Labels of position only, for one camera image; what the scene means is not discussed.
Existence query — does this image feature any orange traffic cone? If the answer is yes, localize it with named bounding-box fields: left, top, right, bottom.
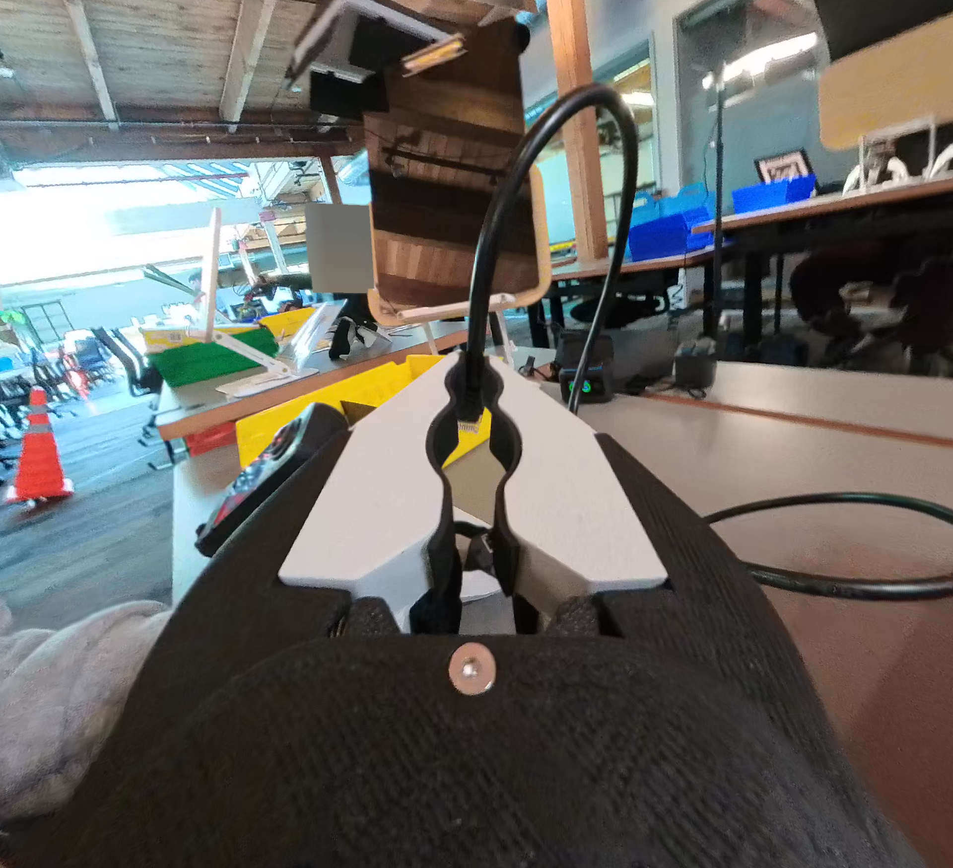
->
left=6, top=385, right=75, bottom=506

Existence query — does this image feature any blue plastic bin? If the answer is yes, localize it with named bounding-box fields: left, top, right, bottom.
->
left=731, top=173, right=817, bottom=215
left=627, top=183, right=717, bottom=264

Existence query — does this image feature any plywood panel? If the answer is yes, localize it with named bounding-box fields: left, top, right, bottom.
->
left=817, top=15, right=953, bottom=152

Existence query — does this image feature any small black device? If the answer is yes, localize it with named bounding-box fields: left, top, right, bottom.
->
left=674, top=339, right=721, bottom=390

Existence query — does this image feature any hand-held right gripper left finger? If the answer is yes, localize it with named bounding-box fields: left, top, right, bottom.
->
left=277, top=351, right=466, bottom=636

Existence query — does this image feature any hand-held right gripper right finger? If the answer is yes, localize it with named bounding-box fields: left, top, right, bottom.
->
left=482, top=359, right=669, bottom=636

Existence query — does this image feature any person in grey sweatshirt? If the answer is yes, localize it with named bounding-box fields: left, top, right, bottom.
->
left=0, top=598, right=174, bottom=820

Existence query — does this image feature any black light stand pole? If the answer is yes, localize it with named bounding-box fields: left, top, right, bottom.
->
left=700, top=60, right=729, bottom=344

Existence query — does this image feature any yellow plastic bin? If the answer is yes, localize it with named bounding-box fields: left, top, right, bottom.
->
left=237, top=354, right=492, bottom=470

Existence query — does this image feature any white desk stand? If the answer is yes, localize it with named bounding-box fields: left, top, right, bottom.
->
left=141, top=207, right=321, bottom=398

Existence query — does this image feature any black picture frame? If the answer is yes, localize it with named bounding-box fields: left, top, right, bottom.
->
left=753, top=148, right=814, bottom=185

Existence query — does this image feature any green plastic bin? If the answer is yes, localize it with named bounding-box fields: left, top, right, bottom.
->
left=147, top=328, right=282, bottom=390

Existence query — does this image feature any white and black mounted device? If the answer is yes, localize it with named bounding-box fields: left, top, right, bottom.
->
left=286, top=0, right=469, bottom=126

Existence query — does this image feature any wood-edged table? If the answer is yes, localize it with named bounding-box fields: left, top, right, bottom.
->
left=155, top=320, right=470, bottom=443
left=692, top=177, right=953, bottom=237

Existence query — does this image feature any black power station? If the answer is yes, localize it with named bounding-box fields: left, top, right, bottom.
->
left=554, top=332, right=616, bottom=405

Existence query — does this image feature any wooden post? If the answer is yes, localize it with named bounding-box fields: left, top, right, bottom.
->
left=535, top=0, right=610, bottom=264

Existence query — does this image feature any black ethernet cable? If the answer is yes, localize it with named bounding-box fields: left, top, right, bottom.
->
left=454, top=84, right=953, bottom=601

